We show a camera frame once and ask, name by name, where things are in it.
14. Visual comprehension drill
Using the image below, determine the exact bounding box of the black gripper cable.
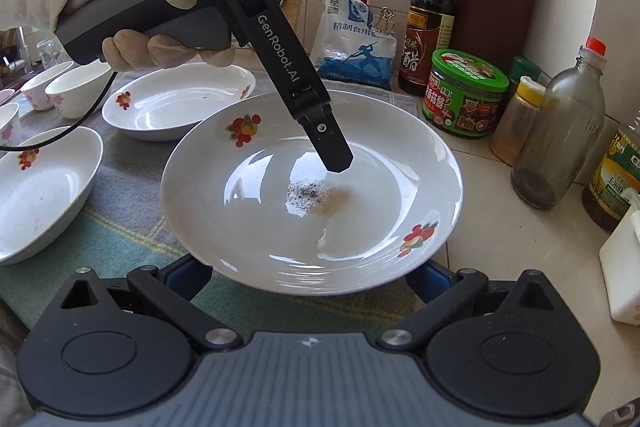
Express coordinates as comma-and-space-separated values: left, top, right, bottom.
0, 69, 120, 153

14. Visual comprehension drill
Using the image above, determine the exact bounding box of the white floral bowl front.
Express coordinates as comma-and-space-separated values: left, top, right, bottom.
0, 102, 21, 146

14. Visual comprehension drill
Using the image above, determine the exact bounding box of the white plate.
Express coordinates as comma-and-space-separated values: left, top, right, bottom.
0, 127, 104, 265
102, 63, 256, 142

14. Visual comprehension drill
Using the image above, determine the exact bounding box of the green lid sauce jar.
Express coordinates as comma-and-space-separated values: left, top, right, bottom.
422, 49, 509, 139

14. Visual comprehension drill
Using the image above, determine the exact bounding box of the white jacket torso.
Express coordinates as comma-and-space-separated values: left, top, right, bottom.
0, 301, 32, 427

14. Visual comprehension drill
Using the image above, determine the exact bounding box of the white floral bowl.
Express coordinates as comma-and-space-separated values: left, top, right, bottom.
0, 102, 21, 146
46, 61, 113, 120
21, 61, 76, 112

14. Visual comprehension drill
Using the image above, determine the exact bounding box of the dark vinegar bottle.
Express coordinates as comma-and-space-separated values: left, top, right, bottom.
398, 0, 454, 96

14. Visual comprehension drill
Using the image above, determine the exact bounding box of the white blue salt bag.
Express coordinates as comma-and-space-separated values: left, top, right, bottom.
310, 0, 397, 91

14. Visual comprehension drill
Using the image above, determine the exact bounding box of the yellow lid spice jar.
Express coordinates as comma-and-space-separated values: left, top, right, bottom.
489, 76, 546, 167

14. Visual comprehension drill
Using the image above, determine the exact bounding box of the white plate back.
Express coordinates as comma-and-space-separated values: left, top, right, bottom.
102, 63, 256, 142

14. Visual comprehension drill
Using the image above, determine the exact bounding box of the clear glass bottle red cap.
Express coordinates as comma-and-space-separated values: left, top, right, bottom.
511, 37, 606, 210

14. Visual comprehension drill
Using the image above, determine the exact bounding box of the grey teal table towel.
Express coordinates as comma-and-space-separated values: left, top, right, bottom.
1, 117, 420, 336

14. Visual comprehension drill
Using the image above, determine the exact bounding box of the green cap small jar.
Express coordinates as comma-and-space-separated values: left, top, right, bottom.
508, 56, 541, 89

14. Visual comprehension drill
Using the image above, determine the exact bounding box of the cooking oil bottle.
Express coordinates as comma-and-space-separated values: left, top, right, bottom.
582, 115, 639, 232

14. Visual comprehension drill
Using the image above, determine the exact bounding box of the white plastic container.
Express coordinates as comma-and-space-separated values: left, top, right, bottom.
599, 188, 640, 326

